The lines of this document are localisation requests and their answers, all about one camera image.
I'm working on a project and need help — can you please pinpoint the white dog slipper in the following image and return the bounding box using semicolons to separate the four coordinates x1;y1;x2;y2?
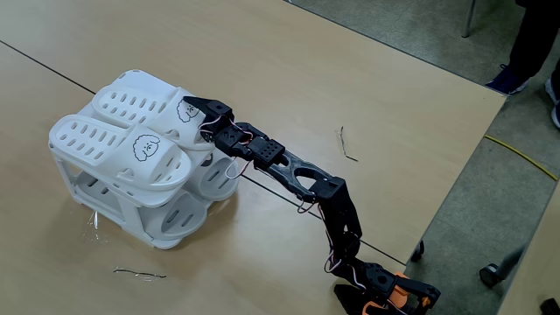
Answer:
90;84;215;152
48;114;193;193

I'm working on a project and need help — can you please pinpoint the clear tape piece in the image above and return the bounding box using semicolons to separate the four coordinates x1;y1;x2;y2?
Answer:
85;208;106;244

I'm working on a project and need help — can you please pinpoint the person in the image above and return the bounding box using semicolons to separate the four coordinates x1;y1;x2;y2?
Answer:
484;0;560;130

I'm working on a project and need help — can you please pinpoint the black caster wheel with leg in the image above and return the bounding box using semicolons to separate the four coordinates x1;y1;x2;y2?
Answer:
479;243;529;289

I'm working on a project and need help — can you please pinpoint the white two-shelf shoe rack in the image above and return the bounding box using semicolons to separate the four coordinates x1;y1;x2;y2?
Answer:
47;68;240;250

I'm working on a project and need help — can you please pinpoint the black floor object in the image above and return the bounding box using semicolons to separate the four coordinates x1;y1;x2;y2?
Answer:
539;297;560;315

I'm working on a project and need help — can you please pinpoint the yellow floor cable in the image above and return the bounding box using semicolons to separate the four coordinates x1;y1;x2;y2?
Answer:
483;134;560;182

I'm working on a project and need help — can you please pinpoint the grey bear slipper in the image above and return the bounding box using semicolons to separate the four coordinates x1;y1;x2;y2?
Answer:
73;171;214;241
190;150;241;202

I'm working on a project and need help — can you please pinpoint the grey metal chair leg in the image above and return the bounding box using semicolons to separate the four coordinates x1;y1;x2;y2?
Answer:
461;0;479;39

